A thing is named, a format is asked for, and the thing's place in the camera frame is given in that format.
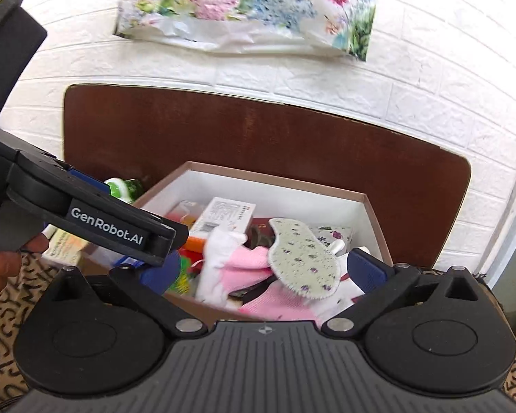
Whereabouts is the floral white shoe insole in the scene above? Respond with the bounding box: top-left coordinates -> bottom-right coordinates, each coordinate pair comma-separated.
267,217 -> 341,300

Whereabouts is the pink white work glove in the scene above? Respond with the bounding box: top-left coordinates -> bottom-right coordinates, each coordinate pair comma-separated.
195,226 -> 273,308

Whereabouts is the person's left hand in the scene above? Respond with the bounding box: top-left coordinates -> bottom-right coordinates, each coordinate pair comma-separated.
0,234 -> 49,293

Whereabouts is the green white toy bottle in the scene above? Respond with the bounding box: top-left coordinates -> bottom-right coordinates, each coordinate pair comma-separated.
105,177 -> 144,204

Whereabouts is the christmas print fabric pouch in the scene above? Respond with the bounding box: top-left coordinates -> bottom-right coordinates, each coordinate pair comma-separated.
310,226 -> 353,251

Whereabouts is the white orange carton box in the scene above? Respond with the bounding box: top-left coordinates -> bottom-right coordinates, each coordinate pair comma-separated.
189,197 -> 256,240

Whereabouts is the dark brown wooden headboard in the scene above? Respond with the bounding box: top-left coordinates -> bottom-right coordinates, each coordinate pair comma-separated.
63,84 -> 472,267

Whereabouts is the brown cardboard storage box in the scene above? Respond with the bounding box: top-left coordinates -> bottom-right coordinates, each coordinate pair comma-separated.
83,160 -> 394,324

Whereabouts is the floral plastic sheet on wall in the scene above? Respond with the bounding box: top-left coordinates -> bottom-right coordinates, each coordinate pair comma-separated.
114,0 -> 376,61

